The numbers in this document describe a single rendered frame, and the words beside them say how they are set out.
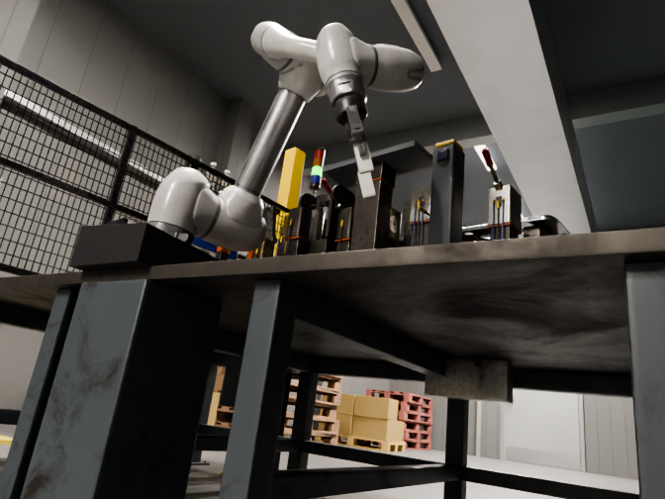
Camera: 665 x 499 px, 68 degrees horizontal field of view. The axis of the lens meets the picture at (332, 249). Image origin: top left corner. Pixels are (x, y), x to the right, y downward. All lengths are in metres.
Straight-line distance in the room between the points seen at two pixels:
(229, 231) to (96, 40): 4.44
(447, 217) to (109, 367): 0.98
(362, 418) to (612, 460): 4.21
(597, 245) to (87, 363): 1.26
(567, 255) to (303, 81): 1.15
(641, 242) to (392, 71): 0.70
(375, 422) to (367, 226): 5.97
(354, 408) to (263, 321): 6.36
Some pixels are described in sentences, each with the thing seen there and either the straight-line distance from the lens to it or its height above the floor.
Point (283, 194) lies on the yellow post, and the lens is 3.20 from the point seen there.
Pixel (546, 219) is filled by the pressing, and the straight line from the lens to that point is 1.62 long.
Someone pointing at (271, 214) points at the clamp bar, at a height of 1.17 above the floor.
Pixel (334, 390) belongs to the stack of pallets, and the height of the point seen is 0.67.
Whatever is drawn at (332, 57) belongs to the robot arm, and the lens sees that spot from 1.23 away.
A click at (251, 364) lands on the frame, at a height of 0.46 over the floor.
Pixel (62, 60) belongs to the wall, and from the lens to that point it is 5.65.
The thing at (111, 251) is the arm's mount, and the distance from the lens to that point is 1.54.
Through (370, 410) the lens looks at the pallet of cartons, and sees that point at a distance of 7.39.
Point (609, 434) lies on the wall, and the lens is 9.65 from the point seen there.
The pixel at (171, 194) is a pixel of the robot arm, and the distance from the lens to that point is 1.65.
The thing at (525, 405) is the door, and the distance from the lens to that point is 9.77.
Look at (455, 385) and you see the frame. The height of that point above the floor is 0.55.
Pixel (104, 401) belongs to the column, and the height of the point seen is 0.34.
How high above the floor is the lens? 0.37
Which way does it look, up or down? 18 degrees up
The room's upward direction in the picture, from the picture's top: 7 degrees clockwise
